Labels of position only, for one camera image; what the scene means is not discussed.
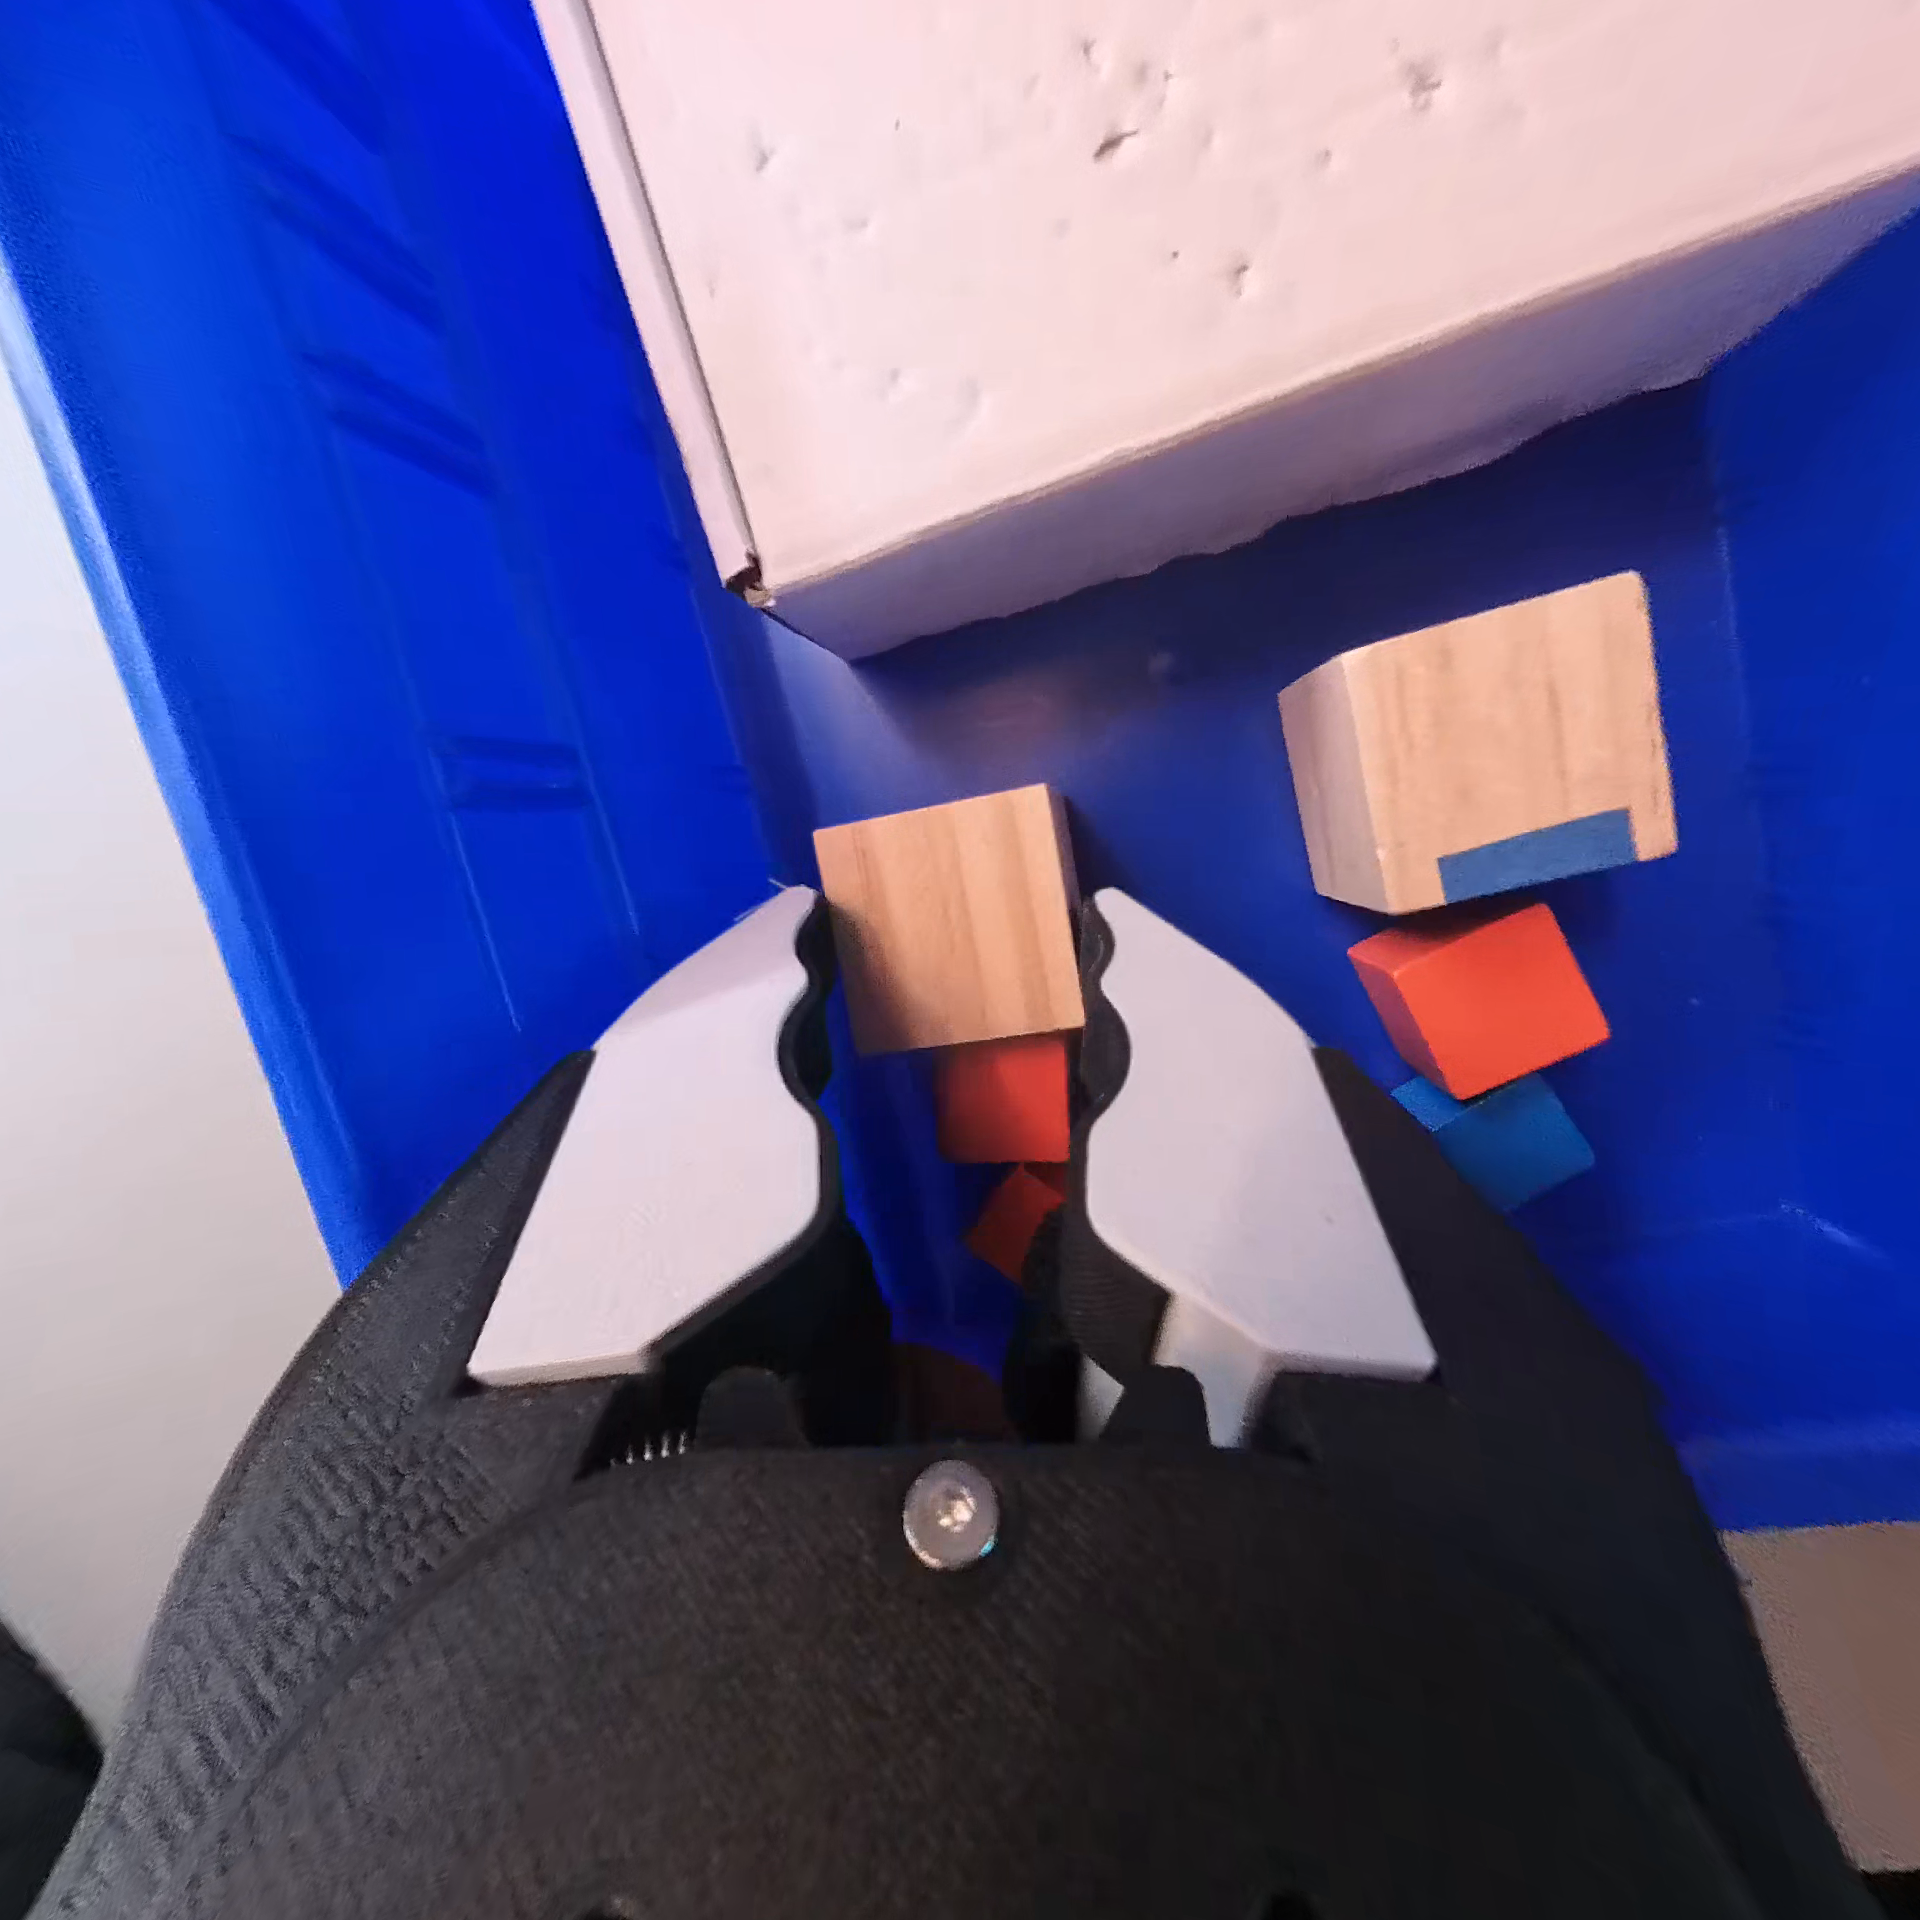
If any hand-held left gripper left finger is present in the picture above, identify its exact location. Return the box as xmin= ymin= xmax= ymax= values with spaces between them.
xmin=468 ymin=885 xmax=840 ymax=1389

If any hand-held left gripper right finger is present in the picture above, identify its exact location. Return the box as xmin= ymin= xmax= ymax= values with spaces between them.
xmin=1072 ymin=885 xmax=1440 ymax=1449

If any plain wooden cube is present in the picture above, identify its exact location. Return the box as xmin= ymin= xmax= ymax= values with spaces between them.
xmin=815 ymin=785 xmax=1087 ymax=1058

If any blue plastic bin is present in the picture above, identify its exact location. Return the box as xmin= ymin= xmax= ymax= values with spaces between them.
xmin=0 ymin=0 xmax=1920 ymax=1531

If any white cardboard mailer box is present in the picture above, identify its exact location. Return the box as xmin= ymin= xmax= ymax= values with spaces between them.
xmin=533 ymin=0 xmax=1920 ymax=662

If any red wooden cube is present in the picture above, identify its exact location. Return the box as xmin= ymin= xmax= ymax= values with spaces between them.
xmin=938 ymin=1035 xmax=1075 ymax=1167
xmin=965 ymin=1161 xmax=1071 ymax=1285
xmin=1347 ymin=902 xmax=1611 ymax=1101

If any wooden cube with blue patch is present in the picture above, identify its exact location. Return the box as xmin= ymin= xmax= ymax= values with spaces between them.
xmin=1277 ymin=574 xmax=1680 ymax=917

